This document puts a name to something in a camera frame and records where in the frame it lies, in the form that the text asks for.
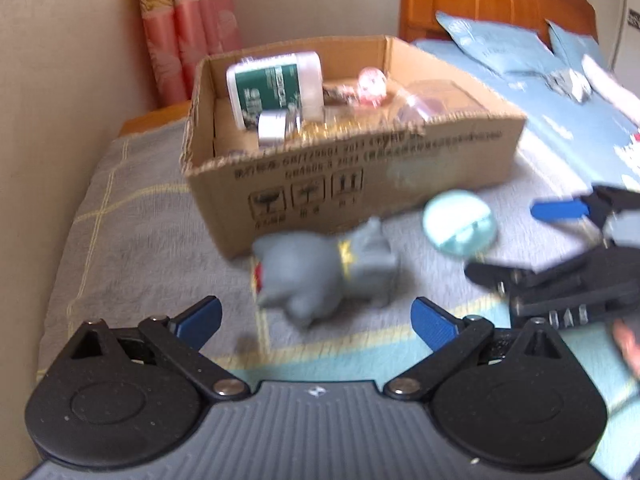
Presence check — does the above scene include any pink patterned curtain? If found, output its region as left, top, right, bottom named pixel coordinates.
left=132, top=0, right=241, bottom=108

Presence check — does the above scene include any teal round plastic case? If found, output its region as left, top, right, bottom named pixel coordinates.
left=422, top=189, right=498, bottom=258

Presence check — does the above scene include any pink cartoon toy bottle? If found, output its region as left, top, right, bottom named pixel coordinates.
left=357, top=66, right=388, bottom=106

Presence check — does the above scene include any blue printed bedsheet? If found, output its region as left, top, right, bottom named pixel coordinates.
left=412, top=37, right=640, bottom=196

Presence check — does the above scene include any checked grey green blanket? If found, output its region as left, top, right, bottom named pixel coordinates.
left=37, top=120, right=640, bottom=426

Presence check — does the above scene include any cardboard box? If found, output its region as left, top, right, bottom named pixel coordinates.
left=181, top=35, right=528, bottom=261

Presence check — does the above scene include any grey plush cat toy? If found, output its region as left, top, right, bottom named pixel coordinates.
left=250, top=216, right=401, bottom=328

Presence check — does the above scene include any white plastic jar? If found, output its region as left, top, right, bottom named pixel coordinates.
left=226, top=51, right=323, bottom=131

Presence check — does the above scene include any pink white cloth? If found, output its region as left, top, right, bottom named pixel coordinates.
left=582, top=55, right=640, bottom=126

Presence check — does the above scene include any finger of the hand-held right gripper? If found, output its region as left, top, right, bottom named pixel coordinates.
left=531, top=185, right=640, bottom=248
left=465, top=250, right=616, bottom=301

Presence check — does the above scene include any person's right hand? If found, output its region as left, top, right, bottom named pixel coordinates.
left=614, top=321, right=640, bottom=376

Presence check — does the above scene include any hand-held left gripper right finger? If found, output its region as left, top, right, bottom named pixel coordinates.
left=382, top=296, right=566, bottom=401

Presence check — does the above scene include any gold capsule bottle silver cap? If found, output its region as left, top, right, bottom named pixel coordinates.
left=257, top=110, right=361, bottom=148

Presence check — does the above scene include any large blue pillow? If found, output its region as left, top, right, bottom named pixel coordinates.
left=435, top=10, right=566, bottom=76

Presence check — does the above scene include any crumpled grey white cloth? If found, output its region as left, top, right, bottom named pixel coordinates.
left=547, top=67, right=593, bottom=106

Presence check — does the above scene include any small blue pillow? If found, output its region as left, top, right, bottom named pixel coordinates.
left=545, top=20, right=601, bottom=68

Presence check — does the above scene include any clear jar with red label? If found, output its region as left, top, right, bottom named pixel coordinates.
left=395, top=80, right=476, bottom=122

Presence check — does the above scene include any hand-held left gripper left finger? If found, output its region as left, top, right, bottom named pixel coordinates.
left=65, top=296, right=251, bottom=401

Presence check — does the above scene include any wooden bed frame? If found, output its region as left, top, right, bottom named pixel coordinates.
left=117, top=100, right=193, bottom=136

